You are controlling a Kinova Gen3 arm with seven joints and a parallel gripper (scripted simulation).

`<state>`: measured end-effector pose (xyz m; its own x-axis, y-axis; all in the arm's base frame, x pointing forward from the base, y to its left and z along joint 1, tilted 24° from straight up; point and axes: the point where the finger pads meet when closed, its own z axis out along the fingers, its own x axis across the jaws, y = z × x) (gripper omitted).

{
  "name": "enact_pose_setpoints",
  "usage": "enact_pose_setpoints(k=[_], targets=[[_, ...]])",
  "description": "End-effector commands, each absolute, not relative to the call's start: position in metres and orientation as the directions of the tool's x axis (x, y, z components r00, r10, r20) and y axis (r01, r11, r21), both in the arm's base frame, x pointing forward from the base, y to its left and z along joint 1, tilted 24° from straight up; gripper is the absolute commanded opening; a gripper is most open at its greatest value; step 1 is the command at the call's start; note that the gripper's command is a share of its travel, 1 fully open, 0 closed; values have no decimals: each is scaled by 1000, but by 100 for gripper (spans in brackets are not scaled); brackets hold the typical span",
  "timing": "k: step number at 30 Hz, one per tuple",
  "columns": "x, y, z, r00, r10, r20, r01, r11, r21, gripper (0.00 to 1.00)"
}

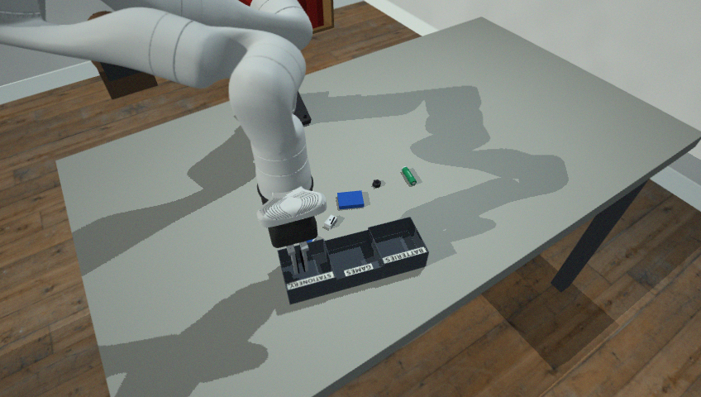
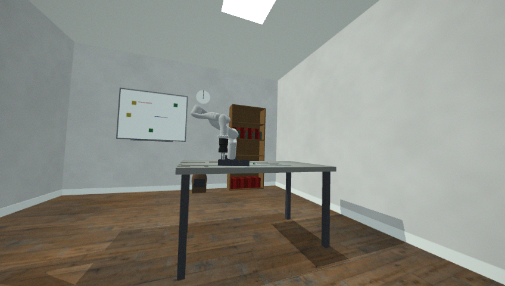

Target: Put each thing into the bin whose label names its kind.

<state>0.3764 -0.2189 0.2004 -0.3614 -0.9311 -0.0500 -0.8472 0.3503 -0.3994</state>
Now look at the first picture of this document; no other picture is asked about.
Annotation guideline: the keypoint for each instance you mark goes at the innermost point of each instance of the green battery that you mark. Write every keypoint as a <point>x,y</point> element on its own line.
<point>409,175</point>

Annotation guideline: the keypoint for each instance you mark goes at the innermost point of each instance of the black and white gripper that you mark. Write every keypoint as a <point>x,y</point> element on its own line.
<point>288,210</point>

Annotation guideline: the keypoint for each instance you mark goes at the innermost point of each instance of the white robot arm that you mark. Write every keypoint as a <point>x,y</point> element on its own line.
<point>265,70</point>

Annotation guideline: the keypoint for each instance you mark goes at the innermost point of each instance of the black three-compartment bin rack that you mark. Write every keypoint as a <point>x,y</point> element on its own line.
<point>340,263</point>

